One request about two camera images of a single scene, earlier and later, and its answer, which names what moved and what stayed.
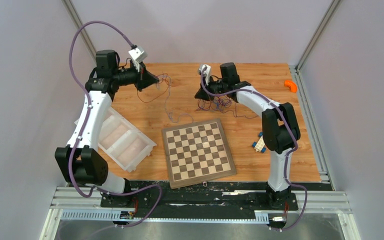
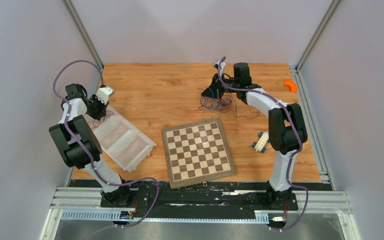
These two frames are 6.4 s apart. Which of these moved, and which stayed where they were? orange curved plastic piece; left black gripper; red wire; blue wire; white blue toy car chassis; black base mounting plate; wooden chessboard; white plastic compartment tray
Moved: left black gripper; red wire; blue wire
Stayed: orange curved plastic piece; white blue toy car chassis; white plastic compartment tray; black base mounting plate; wooden chessboard
